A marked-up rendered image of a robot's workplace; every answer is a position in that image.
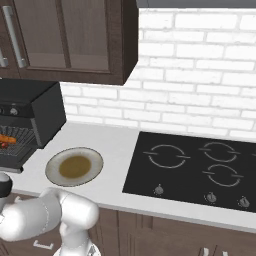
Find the silver hob knob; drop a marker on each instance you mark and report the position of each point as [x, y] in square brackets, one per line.
[210, 197]
[158, 189]
[244, 201]

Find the black toaster oven door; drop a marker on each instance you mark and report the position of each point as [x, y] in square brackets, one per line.
[13, 162]

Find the black hob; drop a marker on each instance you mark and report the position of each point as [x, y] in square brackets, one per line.
[190, 170]

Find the dark wood glass cupboard door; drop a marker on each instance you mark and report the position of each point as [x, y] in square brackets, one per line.
[83, 36]

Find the silver toaster oven knob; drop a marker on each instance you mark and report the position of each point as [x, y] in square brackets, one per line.
[14, 111]
[0, 110]

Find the black toaster oven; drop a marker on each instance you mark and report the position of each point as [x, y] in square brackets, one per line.
[46, 106]

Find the orange kebab skewer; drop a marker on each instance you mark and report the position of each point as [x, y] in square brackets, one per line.
[7, 139]

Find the grey plate with brown centre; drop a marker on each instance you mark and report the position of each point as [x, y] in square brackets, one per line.
[74, 166]

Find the grey range hood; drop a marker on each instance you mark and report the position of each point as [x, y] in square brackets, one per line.
[196, 3]

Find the dark wood base cupboard door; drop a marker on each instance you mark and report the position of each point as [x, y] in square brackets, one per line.
[166, 238]
[238, 245]

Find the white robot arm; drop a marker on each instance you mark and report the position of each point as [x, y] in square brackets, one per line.
[30, 216]

